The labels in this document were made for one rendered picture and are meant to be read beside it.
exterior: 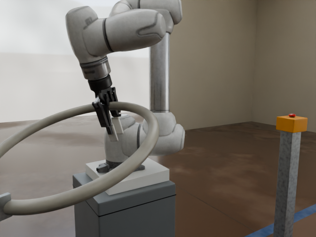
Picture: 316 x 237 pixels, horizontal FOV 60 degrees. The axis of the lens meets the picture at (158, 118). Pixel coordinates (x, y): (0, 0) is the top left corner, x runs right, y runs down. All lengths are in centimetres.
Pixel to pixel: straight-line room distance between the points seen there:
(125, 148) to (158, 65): 42
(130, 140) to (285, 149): 94
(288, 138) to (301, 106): 568
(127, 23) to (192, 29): 592
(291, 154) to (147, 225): 93
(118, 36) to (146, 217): 86
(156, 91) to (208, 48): 574
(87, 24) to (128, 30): 12
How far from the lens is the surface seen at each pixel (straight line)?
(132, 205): 129
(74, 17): 85
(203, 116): 696
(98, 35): 83
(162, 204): 138
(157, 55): 130
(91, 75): 88
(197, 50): 675
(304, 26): 752
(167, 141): 126
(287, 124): 174
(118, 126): 101
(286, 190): 185
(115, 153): 133
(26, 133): 96
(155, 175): 136
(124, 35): 81
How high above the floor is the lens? 133
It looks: 9 degrees down
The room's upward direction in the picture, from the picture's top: straight up
